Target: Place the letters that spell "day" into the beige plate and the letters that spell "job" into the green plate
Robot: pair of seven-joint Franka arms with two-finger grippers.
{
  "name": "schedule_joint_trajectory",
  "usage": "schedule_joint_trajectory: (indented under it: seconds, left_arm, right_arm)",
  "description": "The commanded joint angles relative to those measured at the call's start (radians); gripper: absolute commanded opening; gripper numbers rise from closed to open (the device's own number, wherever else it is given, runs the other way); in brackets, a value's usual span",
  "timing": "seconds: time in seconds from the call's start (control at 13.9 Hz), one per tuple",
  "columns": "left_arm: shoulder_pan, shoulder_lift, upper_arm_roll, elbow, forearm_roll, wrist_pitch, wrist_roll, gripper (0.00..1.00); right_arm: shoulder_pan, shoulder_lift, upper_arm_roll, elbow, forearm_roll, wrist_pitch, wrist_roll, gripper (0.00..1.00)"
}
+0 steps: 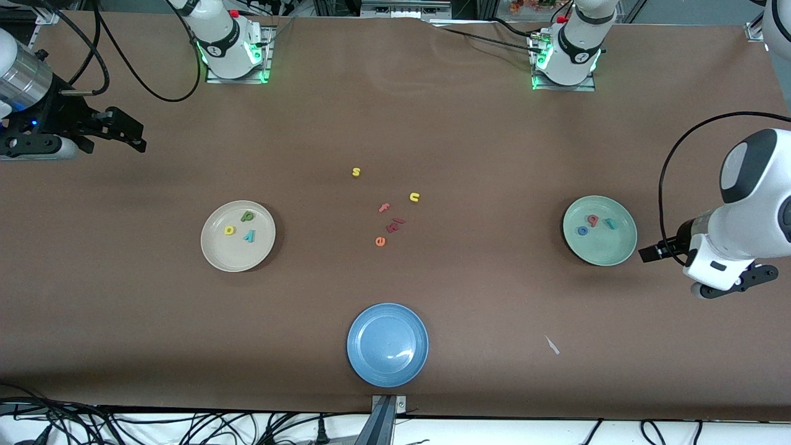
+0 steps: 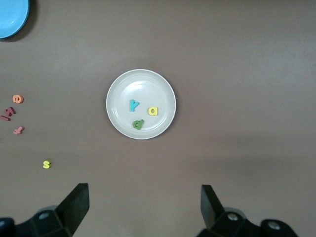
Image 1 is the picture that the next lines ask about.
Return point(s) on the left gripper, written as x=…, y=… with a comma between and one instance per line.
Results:
x=678, y=242

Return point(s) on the short aluminium profile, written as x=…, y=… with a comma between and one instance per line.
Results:
x=755, y=31

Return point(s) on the blue plate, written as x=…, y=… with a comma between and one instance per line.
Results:
x=387, y=345

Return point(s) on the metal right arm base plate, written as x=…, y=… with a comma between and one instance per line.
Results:
x=238, y=81

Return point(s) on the green letter a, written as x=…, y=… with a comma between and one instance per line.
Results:
x=248, y=216

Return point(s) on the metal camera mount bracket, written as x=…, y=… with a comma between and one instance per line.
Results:
x=384, y=420

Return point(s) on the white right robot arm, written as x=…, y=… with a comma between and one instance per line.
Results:
x=222, y=43

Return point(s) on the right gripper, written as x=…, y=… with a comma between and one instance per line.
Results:
x=65, y=113

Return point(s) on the beige plate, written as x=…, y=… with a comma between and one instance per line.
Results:
x=238, y=250

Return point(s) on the teal letter y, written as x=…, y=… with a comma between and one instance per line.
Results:
x=249, y=235

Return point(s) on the grey power strip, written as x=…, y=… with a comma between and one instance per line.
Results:
x=401, y=8

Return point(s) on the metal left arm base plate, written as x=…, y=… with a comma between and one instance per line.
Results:
x=562, y=88

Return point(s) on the green plate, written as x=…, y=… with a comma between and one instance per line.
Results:
x=599, y=247

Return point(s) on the brown paper table cover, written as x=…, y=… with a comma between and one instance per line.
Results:
x=432, y=123

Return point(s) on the white paper scrap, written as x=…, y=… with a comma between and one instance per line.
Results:
x=552, y=345

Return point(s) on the orange decoration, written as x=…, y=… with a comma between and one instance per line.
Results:
x=525, y=5

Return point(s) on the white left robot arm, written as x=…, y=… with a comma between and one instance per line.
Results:
x=760, y=204

